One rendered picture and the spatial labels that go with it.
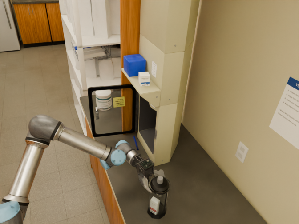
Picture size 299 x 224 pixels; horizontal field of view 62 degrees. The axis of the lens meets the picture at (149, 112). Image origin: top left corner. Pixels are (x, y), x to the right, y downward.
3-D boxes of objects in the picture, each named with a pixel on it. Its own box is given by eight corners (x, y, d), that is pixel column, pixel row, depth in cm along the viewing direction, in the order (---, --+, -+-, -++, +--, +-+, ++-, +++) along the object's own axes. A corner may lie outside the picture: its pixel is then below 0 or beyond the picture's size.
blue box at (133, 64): (139, 67, 149) (139, 53, 144) (145, 74, 142) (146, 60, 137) (123, 70, 146) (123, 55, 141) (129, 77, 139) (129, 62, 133)
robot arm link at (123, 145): (115, 153, 145) (127, 145, 148) (125, 164, 138) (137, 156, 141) (112, 143, 140) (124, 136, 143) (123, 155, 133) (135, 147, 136)
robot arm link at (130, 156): (125, 163, 137) (137, 157, 142) (130, 168, 134) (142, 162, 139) (125, 153, 133) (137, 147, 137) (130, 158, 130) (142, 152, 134)
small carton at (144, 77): (147, 81, 136) (147, 71, 132) (149, 86, 132) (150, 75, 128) (138, 82, 134) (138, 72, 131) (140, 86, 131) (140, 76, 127)
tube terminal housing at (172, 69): (166, 129, 193) (177, 30, 149) (187, 157, 169) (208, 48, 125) (136, 136, 185) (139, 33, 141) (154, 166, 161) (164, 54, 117)
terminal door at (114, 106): (135, 132, 180) (136, 84, 157) (92, 137, 173) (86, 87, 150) (135, 131, 181) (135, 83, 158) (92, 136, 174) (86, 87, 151)
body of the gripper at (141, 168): (143, 170, 122) (130, 156, 130) (143, 182, 127) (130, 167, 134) (155, 164, 126) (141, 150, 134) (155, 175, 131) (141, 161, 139)
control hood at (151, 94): (138, 80, 158) (138, 65, 152) (159, 106, 134) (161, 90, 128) (120, 82, 154) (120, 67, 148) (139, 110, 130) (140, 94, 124)
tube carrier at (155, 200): (170, 211, 133) (175, 186, 121) (155, 222, 128) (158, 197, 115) (158, 197, 140) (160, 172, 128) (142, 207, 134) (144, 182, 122)
